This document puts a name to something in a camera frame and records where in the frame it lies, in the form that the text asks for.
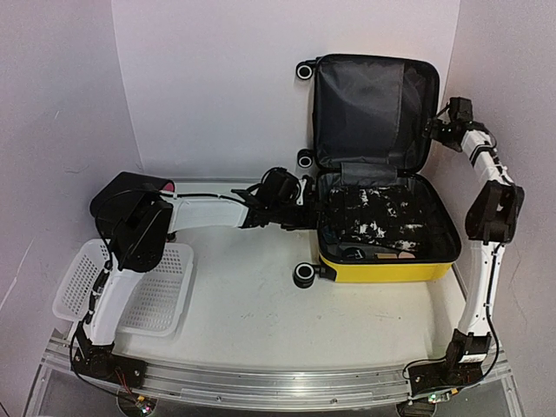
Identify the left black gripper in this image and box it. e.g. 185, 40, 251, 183
272, 201, 334, 232

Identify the yellow Pikachu suitcase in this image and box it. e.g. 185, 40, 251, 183
293, 54, 461, 288

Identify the white plastic basket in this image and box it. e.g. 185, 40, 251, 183
52, 239, 194, 345

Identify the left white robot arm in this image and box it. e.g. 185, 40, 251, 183
75, 168, 316, 380

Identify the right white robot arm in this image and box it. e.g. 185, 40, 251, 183
428, 118, 525, 385

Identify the black round compact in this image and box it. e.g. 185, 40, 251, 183
341, 247, 366, 261

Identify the square tan makeup compact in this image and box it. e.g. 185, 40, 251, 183
376, 254, 399, 261

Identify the round pink powder puff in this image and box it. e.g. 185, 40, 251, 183
398, 252, 415, 260

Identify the black pink drawer organizer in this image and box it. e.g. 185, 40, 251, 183
89, 171, 175, 216

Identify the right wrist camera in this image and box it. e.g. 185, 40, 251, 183
448, 96, 473, 123

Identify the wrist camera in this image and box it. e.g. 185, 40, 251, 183
295, 175, 314, 206
448, 96, 473, 123

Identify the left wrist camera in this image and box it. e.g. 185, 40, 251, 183
295, 175, 314, 206

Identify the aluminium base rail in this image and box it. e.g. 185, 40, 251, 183
23, 336, 524, 416

